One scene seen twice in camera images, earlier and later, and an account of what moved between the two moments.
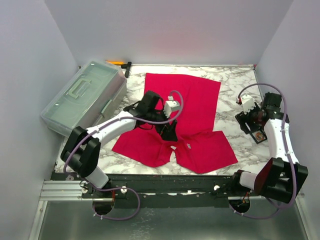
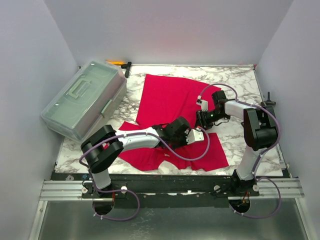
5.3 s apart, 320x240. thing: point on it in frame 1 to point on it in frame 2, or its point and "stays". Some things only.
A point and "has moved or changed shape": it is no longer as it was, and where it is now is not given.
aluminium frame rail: x=62 y=190 stays
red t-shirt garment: x=198 y=146 has moved or changed shape
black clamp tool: x=127 y=66 stays
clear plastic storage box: x=95 y=90 stays
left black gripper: x=168 y=132 to x=184 y=143
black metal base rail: x=166 y=191 stays
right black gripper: x=249 y=125 to x=200 y=119
